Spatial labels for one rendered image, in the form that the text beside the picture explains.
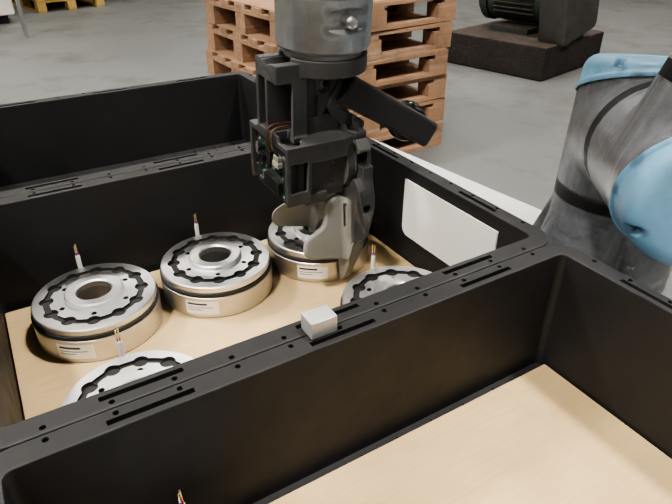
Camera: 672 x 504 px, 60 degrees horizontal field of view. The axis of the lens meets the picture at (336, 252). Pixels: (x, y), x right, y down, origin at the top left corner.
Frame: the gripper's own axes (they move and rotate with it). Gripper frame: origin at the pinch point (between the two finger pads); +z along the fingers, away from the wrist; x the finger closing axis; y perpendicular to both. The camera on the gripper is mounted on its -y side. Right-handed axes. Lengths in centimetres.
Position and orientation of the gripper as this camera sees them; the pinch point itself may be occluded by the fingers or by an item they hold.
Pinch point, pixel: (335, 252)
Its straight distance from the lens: 58.2
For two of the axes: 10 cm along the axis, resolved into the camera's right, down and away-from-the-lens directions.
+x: 5.1, 4.9, -7.0
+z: -0.4, 8.3, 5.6
